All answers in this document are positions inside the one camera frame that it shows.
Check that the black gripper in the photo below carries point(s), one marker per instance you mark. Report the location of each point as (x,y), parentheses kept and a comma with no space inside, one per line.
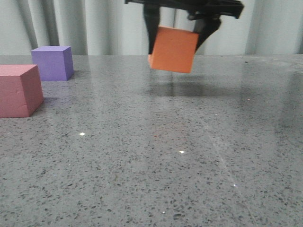
(202,10)

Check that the orange foam cube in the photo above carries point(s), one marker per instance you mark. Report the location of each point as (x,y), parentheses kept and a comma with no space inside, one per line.
(173,50)

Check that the pale green curtain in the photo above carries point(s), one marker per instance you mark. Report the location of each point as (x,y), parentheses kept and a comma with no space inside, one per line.
(111,27)

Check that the purple foam cube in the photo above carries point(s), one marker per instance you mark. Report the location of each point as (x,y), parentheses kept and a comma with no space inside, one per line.
(54,62)

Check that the pink foam cube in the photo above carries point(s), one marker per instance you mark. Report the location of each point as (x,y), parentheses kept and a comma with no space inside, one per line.
(20,90)

